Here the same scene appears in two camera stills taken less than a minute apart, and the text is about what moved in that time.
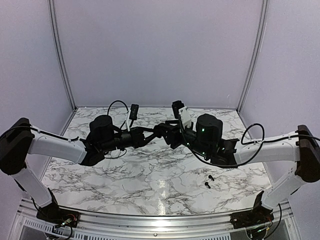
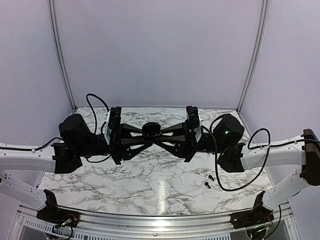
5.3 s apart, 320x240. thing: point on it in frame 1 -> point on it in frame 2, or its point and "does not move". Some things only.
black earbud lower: [206, 183] does not move
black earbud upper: [210, 176] does not move
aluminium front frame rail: [156, 225] does not move
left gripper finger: [147, 130] -> [131, 128]
